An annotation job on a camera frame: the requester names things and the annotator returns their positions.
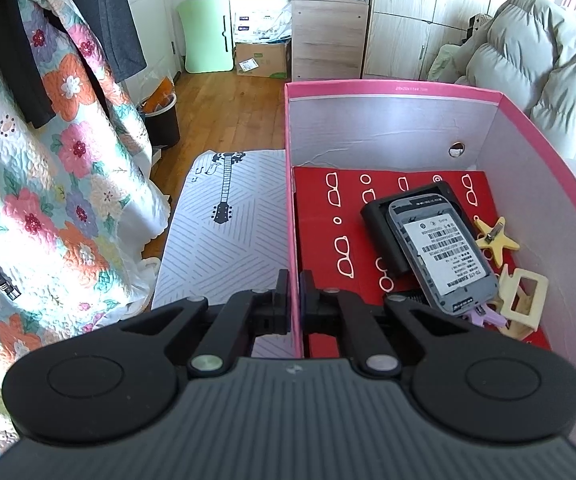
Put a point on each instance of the brown cardboard box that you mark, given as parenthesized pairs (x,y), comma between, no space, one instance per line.
(263,60)

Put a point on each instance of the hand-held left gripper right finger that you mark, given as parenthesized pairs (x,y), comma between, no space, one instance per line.
(308,300)

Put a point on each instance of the light wooden wardrobe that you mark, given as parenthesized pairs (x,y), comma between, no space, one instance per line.
(418,20)

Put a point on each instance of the purple hair clip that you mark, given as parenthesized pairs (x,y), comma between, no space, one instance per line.
(485,316)

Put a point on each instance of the pink cardboard box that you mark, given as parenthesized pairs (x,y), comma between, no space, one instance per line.
(368,130)

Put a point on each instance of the wooden drawer cabinet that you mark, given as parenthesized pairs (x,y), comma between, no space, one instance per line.
(328,35)

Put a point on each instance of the grey pocket router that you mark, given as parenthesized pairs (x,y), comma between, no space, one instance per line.
(443,255)

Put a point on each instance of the floral quilt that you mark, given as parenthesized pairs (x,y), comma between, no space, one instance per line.
(68,190)

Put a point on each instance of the grey puffer jacket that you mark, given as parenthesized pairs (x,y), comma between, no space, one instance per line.
(533,60)

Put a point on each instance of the light green board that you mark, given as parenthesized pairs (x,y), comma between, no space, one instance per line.
(205,35)

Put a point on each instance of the red glasses-print cloth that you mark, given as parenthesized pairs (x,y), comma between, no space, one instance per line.
(328,240)

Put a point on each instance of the beige rectangular hair clip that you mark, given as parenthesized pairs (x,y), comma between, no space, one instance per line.
(518,305)

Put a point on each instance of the black silicone case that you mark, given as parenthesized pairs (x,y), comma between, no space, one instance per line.
(383,225)

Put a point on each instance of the guitar print bed sheet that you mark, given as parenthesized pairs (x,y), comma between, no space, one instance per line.
(228,260)

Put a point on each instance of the black trash bin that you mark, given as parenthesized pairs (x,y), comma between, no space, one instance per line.
(160,122)

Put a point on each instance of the grey hanging garment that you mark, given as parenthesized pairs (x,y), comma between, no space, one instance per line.
(108,10)

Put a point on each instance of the white printed cartons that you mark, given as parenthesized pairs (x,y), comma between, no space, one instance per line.
(255,25)

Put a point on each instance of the yellow star hair clip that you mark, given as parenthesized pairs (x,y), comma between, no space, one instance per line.
(498,245)

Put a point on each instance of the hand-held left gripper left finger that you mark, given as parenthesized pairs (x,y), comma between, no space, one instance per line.
(282,300)

